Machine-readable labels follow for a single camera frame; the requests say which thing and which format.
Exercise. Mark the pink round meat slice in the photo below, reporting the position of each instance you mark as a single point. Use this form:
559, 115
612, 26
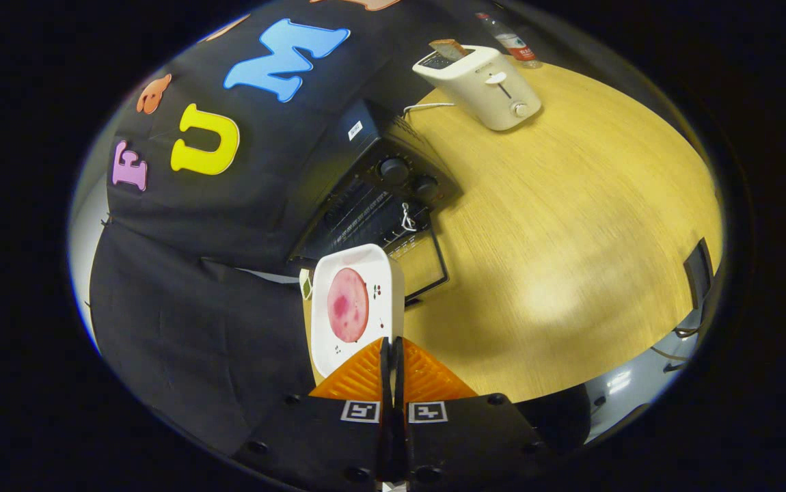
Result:
346, 307

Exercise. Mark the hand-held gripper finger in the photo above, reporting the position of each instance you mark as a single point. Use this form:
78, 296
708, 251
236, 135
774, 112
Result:
385, 383
398, 383

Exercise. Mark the brown bread slice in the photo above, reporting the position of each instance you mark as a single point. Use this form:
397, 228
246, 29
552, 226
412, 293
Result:
449, 48

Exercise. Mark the clear plastic water bottle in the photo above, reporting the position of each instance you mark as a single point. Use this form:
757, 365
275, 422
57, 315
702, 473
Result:
512, 42

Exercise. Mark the white square plate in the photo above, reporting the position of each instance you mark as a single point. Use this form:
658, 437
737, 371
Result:
383, 273

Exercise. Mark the black rectangular device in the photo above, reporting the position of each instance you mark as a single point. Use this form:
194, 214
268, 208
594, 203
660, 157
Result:
699, 273

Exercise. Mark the black toaster oven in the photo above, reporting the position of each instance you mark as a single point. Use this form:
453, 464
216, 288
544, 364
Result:
379, 143

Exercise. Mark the black backdrop cloth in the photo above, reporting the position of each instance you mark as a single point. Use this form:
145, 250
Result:
195, 328

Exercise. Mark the white pop-up toaster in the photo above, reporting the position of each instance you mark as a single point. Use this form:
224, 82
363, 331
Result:
489, 96

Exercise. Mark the white divided dish with beans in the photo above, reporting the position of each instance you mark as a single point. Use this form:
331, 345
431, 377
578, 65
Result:
306, 287

